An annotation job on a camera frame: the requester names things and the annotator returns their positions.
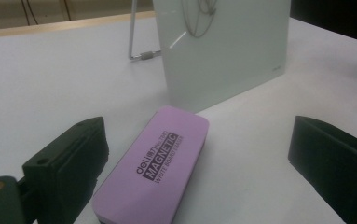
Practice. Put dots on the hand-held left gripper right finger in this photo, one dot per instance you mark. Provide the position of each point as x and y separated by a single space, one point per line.
337 161

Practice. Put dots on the metal whiteboard stand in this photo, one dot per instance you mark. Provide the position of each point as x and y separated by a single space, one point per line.
132 34

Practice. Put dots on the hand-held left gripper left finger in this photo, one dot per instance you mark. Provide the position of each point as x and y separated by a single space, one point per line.
70 161

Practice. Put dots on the purple whiteboard eraser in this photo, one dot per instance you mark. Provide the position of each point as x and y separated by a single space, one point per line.
154 168

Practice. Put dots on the white glass whiteboard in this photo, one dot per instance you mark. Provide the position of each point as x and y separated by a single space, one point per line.
222 59

